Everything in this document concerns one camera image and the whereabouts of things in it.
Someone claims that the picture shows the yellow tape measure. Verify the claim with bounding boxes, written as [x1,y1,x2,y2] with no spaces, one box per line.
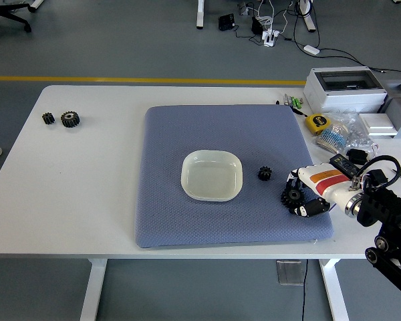
[303,113,332,136]

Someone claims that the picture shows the grey metal floor plate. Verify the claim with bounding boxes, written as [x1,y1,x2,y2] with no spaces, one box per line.
[275,259,305,286]

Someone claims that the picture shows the white power strip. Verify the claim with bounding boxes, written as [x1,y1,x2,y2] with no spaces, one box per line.
[261,29,281,47]

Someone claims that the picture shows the white desk leg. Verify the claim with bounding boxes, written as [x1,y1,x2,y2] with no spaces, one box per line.
[299,0,317,33]
[196,0,207,29]

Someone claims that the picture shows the green white connectors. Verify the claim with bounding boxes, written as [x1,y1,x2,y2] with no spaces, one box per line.
[282,94,304,108]

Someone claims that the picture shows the long black floor cable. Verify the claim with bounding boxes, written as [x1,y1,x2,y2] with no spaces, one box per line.
[319,47,401,77]

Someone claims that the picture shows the blue-grey quilted mat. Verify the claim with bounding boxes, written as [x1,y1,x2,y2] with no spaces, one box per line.
[134,104,334,249]

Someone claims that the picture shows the black digital meter module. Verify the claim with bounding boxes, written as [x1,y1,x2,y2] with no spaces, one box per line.
[329,154,362,177]

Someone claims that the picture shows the clear plastic parts bag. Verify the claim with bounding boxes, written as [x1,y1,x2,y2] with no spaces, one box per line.
[327,112,380,158]

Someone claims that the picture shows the blue resistor roll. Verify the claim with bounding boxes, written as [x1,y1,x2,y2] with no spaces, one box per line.
[315,124,350,154]

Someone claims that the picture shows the white square dish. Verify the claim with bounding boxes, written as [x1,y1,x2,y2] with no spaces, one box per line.
[180,149,244,203]

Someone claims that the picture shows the black office chair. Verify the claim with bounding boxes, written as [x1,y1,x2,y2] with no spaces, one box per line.
[0,0,33,44]

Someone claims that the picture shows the white electrical enclosure box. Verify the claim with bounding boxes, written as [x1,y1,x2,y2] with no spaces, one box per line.
[303,66,388,111]

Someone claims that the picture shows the small black servo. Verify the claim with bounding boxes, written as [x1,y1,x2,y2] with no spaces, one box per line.
[346,148,368,166]

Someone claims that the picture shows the large black gear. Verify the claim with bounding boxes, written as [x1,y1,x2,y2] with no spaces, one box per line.
[59,111,81,129]
[280,186,307,211]

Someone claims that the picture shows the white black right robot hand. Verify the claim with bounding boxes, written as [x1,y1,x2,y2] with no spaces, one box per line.
[285,163,358,218]

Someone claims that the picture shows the grey block box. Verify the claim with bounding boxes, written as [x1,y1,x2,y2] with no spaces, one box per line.
[379,79,401,124]

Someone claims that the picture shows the white table leg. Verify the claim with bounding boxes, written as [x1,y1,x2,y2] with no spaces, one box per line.
[79,259,108,321]
[319,259,350,321]

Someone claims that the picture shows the black box on floor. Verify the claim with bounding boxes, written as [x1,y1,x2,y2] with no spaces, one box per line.
[218,13,235,31]

